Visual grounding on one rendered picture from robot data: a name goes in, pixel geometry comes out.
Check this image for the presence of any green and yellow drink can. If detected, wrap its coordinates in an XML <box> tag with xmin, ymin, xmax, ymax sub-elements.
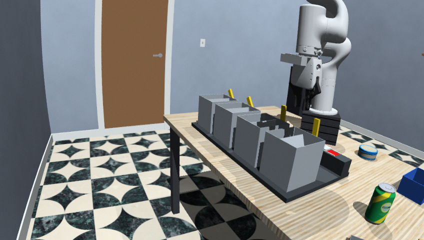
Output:
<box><xmin>365</xmin><ymin>182</ymin><xmax>396</xmax><ymax>224</ymax></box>

